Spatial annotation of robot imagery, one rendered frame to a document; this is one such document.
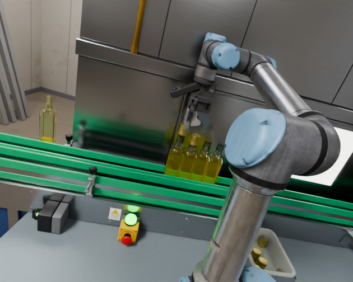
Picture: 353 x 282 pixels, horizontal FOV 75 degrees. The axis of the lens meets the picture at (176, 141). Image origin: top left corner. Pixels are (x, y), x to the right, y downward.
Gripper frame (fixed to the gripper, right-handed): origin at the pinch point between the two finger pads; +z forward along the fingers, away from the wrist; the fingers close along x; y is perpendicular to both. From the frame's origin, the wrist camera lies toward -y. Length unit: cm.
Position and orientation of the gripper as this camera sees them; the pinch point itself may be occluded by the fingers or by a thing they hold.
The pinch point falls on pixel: (184, 126)
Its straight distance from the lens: 93.9
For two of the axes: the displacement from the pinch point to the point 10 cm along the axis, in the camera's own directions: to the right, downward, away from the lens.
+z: -2.5, 8.8, 4.1
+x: -0.2, -4.2, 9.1
